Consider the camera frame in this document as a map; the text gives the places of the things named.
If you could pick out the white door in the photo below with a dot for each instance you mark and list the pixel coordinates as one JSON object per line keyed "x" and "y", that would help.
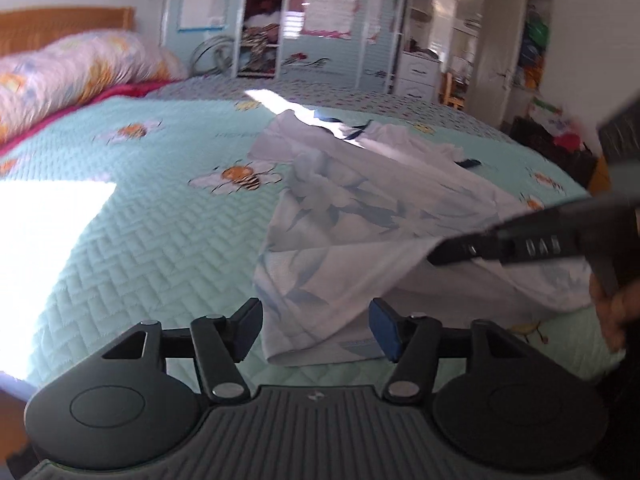
{"x": 512, "y": 60}

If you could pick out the mint bee print quilted bedspread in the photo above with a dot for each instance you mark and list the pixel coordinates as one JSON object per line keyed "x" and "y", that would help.
{"x": 150, "y": 240}

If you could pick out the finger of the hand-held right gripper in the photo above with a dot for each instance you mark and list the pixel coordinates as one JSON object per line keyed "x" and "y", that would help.
{"x": 525, "y": 240}

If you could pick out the person's right hand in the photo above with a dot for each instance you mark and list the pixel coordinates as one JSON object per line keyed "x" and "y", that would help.
{"x": 622, "y": 317}

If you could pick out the pile of clothes in wardrobe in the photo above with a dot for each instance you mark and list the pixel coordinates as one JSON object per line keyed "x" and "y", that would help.
{"x": 260, "y": 35}

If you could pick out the white drawer cabinet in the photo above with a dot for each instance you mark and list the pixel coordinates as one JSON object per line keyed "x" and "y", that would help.
{"x": 417, "y": 77}

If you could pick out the white t-shirt with navy trim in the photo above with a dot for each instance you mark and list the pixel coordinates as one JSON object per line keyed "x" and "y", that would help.
{"x": 350, "y": 210}

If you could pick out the sliding door wardrobe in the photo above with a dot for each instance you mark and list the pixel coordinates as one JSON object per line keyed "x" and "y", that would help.
{"x": 380, "y": 25}

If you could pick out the pile of colourful bags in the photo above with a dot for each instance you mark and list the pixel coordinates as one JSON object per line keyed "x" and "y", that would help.
{"x": 532, "y": 50}

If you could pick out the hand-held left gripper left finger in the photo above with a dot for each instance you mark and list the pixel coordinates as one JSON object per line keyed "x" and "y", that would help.
{"x": 250, "y": 322}

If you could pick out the red blanket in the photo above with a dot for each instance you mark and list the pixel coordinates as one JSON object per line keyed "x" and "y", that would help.
{"x": 115, "y": 95}

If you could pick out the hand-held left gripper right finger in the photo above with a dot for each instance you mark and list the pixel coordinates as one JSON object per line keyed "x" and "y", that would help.
{"x": 385, "y": 327}

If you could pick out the wooden headboard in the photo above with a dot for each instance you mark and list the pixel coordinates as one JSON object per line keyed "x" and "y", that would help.
{"x": 65, "y": 22}

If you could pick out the green and white cardboard box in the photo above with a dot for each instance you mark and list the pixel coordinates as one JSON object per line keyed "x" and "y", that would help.
{"x": 545, "y": 110}

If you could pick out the white plastic bag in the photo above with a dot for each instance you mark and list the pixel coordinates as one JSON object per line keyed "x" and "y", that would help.
{"x": 570, "y": 135}

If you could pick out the floral rolled duvet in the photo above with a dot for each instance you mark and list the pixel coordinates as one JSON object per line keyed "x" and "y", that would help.
{"x": 75, "y": 70}

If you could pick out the black sofa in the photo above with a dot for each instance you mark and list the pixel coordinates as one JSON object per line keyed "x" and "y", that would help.
{"x": 545, "y": 152}

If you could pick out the pink framed poster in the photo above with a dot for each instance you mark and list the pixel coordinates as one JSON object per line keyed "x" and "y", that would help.
{"x": 330, "y": 2}

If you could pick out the wooden chair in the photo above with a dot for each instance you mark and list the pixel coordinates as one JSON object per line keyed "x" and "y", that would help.
{"x": 452, "y": 92}

